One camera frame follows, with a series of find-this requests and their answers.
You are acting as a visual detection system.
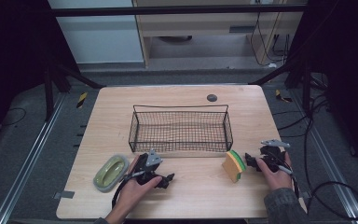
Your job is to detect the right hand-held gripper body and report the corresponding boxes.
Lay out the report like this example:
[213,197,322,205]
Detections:
[259,138,293,174]

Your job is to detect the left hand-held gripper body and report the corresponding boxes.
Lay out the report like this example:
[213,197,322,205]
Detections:
[132,148,166,187]

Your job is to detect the yellow and green sponge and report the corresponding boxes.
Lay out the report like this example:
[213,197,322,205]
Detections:
[222,149,247,184]

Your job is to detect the black wire mesh basket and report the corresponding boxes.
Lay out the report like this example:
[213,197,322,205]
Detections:
[128,104,234,154]

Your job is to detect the person's right hand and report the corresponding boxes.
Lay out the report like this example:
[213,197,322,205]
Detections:
[255,151,295,191]

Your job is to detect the person's left hand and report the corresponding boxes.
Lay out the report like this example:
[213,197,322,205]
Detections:
[113,154,163,217]

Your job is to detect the green soap dish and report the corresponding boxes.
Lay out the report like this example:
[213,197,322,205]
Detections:
[92,154,130,193]

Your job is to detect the yellow and black tape strip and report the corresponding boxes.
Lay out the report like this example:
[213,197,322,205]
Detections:
[274,89,294,104]
[76,91,89,109]

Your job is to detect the black metal stand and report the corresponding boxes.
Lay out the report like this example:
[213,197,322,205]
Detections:
[42,60,107,123]
[249,50,313,117]

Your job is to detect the grey tape piece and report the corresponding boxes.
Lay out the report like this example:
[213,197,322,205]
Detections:
[52,189,76,201]

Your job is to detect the white cabinet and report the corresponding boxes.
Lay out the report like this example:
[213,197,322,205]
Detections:
[47,0,145,65]

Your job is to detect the light wooden desk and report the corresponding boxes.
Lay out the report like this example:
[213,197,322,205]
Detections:
[131,0,308,68]

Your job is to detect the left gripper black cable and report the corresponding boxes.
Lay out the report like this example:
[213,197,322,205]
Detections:
[111,170,145,209]

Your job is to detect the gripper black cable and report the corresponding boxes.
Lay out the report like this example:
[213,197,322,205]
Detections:
[276,163,358,220]
[111,170,145,209]

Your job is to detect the black floor cable bundle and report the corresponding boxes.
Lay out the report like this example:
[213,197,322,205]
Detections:
[272,74,332,139]

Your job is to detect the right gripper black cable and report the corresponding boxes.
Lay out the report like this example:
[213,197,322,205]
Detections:
[276,163,358,220]

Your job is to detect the aluminium floor rail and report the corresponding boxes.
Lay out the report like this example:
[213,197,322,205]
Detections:
[292,92,358,224]
[0,92,67,224]

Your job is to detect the hanging black desk cables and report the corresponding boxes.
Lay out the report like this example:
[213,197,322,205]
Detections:
[249,0,291,67]

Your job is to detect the thin black floor cable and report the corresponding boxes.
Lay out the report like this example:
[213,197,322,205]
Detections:
[0,106,27,127]

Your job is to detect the black horizontal frame bar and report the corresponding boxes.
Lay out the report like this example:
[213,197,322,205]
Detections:
[50,4,308,18]

